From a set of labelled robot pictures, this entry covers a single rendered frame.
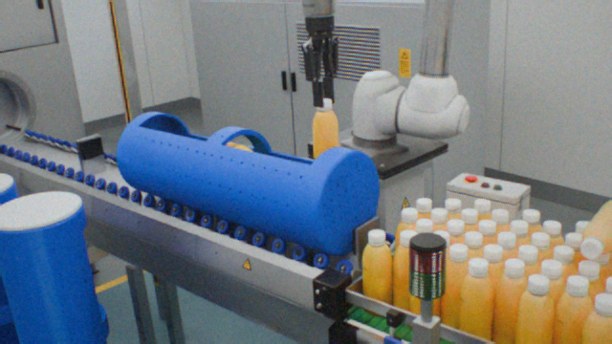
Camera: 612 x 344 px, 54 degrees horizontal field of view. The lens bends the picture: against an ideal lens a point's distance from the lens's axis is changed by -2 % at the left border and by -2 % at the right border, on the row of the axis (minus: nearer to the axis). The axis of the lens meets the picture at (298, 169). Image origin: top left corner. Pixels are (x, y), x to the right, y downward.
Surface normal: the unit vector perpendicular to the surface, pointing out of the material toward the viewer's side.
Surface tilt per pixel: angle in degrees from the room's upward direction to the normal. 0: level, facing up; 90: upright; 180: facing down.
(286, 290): 71
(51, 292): 90
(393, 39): 90
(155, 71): 90
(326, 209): 90
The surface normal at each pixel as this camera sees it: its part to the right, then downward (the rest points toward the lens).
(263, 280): -0.63, -0.03
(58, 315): 0.41, 0.29
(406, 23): -0.74, 0.28
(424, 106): -0.48, 0.23
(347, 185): 0.76, 0.18
